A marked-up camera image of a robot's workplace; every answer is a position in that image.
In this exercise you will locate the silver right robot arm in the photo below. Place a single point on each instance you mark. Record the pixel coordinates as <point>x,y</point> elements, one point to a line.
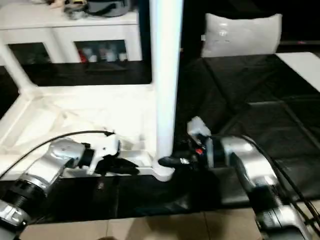
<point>255,170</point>

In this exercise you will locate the grey pillow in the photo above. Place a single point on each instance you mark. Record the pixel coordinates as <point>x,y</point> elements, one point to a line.
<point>242,35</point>

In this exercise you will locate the white flat board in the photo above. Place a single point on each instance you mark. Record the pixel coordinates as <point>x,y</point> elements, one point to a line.
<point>302,70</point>

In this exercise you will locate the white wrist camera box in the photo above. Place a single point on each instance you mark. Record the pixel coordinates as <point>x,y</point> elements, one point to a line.
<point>106,147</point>
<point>199,129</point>

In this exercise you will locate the black work mat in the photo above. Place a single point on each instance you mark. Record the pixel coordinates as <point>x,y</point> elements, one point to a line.
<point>260,105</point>

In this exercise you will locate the white plastic table top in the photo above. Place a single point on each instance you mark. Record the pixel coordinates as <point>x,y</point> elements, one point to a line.
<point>75,110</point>

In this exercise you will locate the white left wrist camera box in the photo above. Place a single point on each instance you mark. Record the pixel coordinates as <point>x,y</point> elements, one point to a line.
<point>106,147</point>

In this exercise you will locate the white cabinet with glass doors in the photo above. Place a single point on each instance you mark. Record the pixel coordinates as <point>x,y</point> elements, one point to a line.
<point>50,25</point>

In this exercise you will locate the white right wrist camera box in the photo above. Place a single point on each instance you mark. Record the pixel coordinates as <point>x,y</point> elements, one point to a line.
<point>199,129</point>

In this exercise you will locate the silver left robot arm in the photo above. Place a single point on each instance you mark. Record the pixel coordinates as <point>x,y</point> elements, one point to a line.
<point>47,170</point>

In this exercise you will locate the grey black bag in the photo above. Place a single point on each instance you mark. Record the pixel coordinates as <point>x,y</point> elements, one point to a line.
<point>100,7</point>

